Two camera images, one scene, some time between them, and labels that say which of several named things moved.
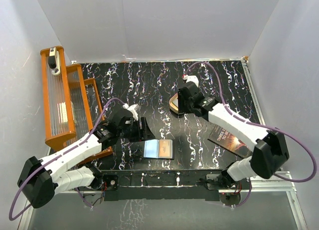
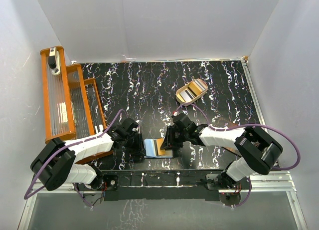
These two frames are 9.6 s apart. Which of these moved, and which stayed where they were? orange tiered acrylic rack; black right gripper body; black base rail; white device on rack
Moved: black right gripper body
Stayed: orange tiered acrylic rack; white device on rack; black base rail
